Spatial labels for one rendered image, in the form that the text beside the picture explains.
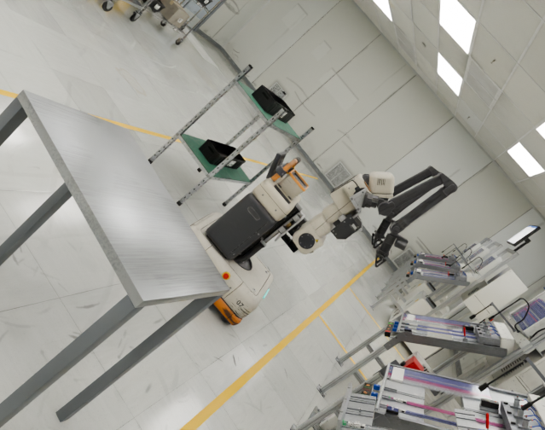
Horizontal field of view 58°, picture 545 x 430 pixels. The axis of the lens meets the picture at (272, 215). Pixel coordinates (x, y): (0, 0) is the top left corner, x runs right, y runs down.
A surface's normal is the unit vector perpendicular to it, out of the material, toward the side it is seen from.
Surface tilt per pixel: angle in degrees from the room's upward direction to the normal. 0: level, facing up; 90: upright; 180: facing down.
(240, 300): 90
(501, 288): 90
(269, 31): 90
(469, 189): 90
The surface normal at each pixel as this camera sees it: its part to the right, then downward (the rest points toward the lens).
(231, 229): -0.18, 0.17
